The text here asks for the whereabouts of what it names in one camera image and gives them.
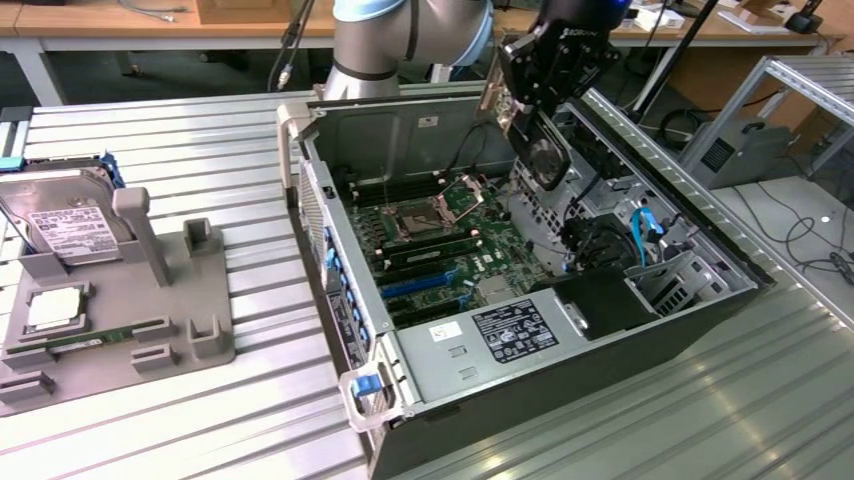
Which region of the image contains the grey parts rack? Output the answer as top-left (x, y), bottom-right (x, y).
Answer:
top-left (0, 187), bottom-right (236, 419)

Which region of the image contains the green motherboard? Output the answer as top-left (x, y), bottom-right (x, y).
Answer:
top-left (336, 169), bottom-right (568, 331)

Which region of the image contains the dark RAM stick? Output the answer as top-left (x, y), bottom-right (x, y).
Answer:
top-left (385, 239), bottom-right (479, 266)

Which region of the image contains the aluminium profile frame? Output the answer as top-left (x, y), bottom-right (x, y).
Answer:
top-left (676, 53), bottom-right (854, 184)

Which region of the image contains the black looped wire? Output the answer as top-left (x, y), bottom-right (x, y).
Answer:
top-left (449, 124), bottom-right (520, 176)

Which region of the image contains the metal socket cover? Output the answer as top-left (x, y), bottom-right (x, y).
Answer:
top-left (432, 174), bottom-right (492, 221)

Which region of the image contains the green RAM stick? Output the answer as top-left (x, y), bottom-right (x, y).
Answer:
top-left (12, 322), bottom-right (165, 354)

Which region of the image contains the grey metal box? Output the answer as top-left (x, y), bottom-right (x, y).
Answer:
top-left (679, 119), bottom-right (800, 190)

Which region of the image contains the silver drive cage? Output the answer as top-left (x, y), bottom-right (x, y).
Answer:
top-left (508, 132), bottom-right (643, 271)

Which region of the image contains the blue expansion slot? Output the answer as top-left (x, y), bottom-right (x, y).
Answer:
top-left (377, 271), bottom-right (459, 300)

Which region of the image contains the white small box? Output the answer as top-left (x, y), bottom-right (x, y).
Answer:
top-left (631, 7), bottom-right (687, 30)

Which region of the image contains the large brown cardboard panel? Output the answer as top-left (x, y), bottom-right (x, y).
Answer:
top-left (666, 47), bottom-right (826, 151)

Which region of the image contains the grey cable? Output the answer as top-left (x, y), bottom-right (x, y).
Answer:
top-left (119, 0), bottom-right (195, 24)

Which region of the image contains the wooden top desk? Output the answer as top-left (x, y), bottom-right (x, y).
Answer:
top-left (0, 0), bottom-right (339, 106)
top-left (492, 0), bottom-right (846, 64)

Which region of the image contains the blue disk caddy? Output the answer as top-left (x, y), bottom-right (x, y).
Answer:
top-left (0, 148), bottom-right (125, 201)

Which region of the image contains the silver chipset heatsink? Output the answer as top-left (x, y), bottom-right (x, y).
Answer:
top-left (476, 277), bottom-right (516, 305)

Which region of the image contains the blue SATA wire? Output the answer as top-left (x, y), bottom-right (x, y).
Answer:
top-left (628, 206), bottom-right (670, 270)

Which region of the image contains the black camera cable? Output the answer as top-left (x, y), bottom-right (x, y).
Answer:
top-left (273, 0), bottom-right (316, 92)

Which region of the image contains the small cardboard box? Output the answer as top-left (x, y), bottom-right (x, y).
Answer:
top-left (197, 0), bottom-right (296, 25)

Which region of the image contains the silver CPU chip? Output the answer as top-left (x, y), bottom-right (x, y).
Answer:
top-left (25, 287), bottom-right (88, 331)

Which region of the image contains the black open PC case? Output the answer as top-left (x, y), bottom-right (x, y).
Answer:
top-left (276, 74), bottom-right (779, 480)

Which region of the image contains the CPU socket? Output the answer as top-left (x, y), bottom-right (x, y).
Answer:
top-left (389, 197), bottom-right (461, 241)

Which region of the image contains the grey power supply unit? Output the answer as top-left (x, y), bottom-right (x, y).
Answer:
top-left (391, 287), bottom-right (594, 407)

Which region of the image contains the white booklet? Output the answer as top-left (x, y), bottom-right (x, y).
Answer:
top-left (716, 9), bottom-right (792, 35)

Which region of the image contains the black desk device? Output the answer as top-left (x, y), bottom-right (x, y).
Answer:
top-left (783, 0), bottom-right (827, 36)

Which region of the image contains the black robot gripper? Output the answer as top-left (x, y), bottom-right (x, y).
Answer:
top-left (499, 0), bottom-right (632, 119)

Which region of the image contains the silver hard disk drive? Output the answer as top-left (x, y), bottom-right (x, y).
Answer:
top-left (0, 167), bottom-right (129, 269)

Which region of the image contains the black tripod pole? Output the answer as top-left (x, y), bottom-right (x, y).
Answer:
top-left (630, 0), bottom-right (722, 114)

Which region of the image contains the black tangled cable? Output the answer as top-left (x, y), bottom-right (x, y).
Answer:
top-left (732, 182), bottom-right (854, 287)

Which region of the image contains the silver disk bay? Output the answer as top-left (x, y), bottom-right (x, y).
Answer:
top-left (624, 248), bottom-right (760, 320)

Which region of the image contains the GPU graphics card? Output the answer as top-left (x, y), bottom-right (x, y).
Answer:
top-left (476, 47), bottom-right (575, 194)

